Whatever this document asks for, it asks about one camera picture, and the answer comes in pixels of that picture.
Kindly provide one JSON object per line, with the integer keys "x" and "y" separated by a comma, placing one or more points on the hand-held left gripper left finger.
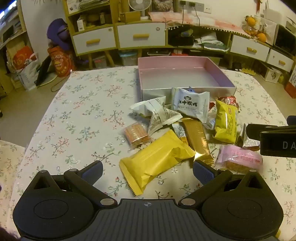
{"x": 93, "y": 170}

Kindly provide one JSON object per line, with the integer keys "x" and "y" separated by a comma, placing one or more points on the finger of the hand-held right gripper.
{"x": 253, "y": 131}

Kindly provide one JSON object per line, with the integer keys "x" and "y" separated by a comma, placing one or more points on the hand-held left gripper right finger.
{"x": 203, "y": 171}

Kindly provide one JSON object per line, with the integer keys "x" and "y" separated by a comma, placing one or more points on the pink snack packet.
{"x": 240, "y": 157}

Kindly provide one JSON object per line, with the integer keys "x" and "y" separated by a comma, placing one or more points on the medium yellow snack packet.
{"x": 225, "y": 122}

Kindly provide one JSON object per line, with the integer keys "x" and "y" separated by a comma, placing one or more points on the gold long snack packet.
{"x": 196, "y": 139}

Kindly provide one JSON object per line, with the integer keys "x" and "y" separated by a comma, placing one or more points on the red white snack packet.
{"x": 229, "y": 102}

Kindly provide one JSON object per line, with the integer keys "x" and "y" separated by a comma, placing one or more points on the small clear candy wrapper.
{"x": 210, "y": 122}

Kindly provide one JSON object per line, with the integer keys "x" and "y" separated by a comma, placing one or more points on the white orange-striped snack packet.
{"x": 179, "y": 132}

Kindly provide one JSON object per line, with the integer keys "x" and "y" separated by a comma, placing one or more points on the white red-edged snack packet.
{"x": 211, "y": 107}

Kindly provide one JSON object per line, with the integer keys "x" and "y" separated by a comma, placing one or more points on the large yellow snack packet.
{"x": 157, "y": 155}

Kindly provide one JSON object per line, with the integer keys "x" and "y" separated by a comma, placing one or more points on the clear cracker packet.
{"x": 136, "y": 134}

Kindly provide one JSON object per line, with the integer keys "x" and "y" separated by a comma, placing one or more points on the white text-print snack packet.
{"x": 148, "y": 106}
{"x": 161, "y": 119}

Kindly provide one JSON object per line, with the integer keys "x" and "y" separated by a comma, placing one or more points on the white monkey-print snack packet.
{"x": 189, "y": 104}

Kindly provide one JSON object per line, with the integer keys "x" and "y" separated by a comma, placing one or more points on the pink cardboard box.
{"x": 175, "y": 76}

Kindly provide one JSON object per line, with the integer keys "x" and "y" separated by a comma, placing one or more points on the floral tablecloth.
{"x": 92, "y": 115}

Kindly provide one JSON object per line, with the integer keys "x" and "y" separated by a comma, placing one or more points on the white leaf-print box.
{"x": 272, "y": 75}

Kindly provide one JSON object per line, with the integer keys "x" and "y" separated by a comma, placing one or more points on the yellow egg tray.
{"x": 248, "y": 71}

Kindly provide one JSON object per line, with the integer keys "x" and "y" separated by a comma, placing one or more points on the orange fruit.
{"x": 251, "y": 20}
{"x": 261, "y": 37}

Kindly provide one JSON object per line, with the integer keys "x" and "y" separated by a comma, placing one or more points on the black appliance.
{"x": 284, "y": 39}

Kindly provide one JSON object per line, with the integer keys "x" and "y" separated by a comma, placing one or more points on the white round plate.
{"x": 49, "y": 80}

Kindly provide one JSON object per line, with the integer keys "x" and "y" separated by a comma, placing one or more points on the stack of papers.
{"x": 210, "y": 40}

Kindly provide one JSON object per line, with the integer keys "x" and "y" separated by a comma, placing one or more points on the bowl of small oranges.
{"x": 249, "y": 30}

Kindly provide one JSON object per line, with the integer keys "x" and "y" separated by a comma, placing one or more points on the white gift bag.
{"x": 270, "y": 27}

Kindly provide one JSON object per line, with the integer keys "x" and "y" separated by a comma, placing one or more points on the small clear storage bin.
{"x": 99, "y": 62}

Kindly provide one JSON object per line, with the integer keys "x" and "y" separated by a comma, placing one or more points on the orange printed bag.
{"x": 61, "y": 62}

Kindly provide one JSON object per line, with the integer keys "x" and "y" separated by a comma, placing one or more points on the white printed shopping bag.
{"x": 27, "y": 76}

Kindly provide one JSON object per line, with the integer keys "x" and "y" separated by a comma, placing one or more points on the black flat board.
{"x": 46, "y": 64}

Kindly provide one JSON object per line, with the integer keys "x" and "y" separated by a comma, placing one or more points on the blue-lidded clear storage bin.
{"x": 128, "y": 59}

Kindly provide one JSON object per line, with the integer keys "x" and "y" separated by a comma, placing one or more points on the pink cloth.
{"x": 208, "y": 19}

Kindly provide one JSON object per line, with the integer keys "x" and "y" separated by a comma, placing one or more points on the long wooden sideboard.
{"x": 167, "y": 37}

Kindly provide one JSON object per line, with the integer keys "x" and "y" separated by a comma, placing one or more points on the red paper bag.
{"x": 22, "y": 56}

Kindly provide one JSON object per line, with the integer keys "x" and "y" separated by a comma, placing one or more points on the tall wooden shelf cabinet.
{"x": 92, "y": 31}

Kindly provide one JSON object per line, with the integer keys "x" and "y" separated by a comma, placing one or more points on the purple fabric bundle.
{"x": 57, "y": 30}

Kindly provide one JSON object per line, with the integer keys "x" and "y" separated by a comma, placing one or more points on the small white carton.
{"x": 81, "y": 24}

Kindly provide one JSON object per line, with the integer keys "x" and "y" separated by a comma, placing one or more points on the framed cat picture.
{"x": 161, "y": 4}

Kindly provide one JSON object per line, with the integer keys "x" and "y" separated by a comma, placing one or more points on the wooden open box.
{"x": 129, "y": 17}

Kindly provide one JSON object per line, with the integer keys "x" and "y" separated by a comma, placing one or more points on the wooden storage rack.
{"x": 22, "y": 27}

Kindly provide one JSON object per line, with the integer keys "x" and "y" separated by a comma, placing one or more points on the white box dark print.
{"x": 74, "y": 5}

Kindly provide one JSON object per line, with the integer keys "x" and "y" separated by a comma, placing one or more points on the stack of newspapers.
{"x": 92, "y": 3}

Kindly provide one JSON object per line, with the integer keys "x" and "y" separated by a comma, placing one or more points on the small white desk fan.
{"x": 140, "y": 4}

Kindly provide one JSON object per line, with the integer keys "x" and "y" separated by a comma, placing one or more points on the white wall socket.
{"x": 203, "y": 7}

